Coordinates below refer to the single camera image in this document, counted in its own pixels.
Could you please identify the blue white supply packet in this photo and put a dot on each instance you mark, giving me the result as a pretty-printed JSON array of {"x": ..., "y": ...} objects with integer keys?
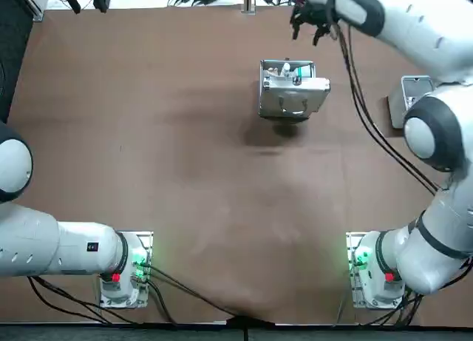
[{"x": 275, "y": 74}]

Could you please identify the white medicine bottle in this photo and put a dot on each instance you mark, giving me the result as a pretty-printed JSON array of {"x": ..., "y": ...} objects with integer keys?
[{"x": 286, "y": 70}]

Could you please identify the green white medicine box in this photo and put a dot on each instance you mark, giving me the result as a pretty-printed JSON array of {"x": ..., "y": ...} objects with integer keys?
[{"x": 305, "y": 71}]

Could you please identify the aluminium medical kit case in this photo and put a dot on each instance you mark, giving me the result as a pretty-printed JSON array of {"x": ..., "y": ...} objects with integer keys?
[{"x": 288, "y": 97}]

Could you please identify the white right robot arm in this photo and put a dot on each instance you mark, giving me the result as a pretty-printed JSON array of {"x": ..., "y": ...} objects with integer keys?
[{"x": 432, "y": 134}]

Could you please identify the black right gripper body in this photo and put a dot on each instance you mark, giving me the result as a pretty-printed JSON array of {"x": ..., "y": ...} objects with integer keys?
[{"x": 314, "y": 13}]

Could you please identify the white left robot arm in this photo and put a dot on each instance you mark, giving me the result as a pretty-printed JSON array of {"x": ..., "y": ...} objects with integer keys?
[{"x": 55, "y": 248}]

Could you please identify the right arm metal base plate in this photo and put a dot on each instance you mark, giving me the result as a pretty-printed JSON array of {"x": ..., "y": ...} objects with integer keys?
[{"x": 351, "y": 267}]

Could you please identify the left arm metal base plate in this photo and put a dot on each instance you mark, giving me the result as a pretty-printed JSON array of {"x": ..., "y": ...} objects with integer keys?
[{"x": 146, "y": 241}]

